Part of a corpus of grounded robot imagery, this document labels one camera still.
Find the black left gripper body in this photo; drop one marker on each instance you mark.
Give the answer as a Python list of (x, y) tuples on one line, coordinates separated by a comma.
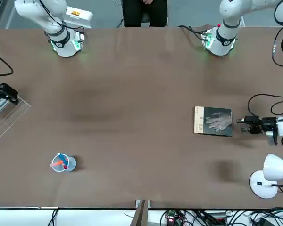
[(270, 124)]

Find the dark book with hand cover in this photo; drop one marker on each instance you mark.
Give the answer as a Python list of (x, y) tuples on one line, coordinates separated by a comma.
[(217, 121)]

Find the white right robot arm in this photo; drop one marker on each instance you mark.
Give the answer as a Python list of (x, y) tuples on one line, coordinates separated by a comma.
[(61, 42)]

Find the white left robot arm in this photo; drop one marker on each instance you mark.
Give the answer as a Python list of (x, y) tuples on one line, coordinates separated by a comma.
[(226, 37)]

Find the clear acrylic storage rack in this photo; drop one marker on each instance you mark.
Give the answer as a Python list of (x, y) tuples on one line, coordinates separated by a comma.
[(11, 122)]

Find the white desk lamp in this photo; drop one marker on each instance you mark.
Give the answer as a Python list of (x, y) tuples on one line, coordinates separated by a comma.
[(261, 186)]

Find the orange marker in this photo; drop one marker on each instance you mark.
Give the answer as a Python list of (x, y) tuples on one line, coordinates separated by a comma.
[(57, 163)]

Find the blue marker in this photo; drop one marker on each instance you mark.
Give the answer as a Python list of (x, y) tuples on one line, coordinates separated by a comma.
[(64, 159)]

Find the clear plastic pen cup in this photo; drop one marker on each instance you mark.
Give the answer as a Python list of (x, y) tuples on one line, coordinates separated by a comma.
[(69, 163)]

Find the white control box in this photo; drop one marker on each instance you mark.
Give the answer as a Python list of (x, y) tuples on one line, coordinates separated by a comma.
[(80, 17)]

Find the green circuit board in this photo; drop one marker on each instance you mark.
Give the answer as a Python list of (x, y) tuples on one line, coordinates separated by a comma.
[(171, 216)]

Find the person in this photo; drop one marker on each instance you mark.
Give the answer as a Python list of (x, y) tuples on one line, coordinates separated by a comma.
[(143, 14)]

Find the aluminium frame post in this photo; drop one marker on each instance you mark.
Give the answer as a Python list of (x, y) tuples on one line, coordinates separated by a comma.
[(141, 212)]

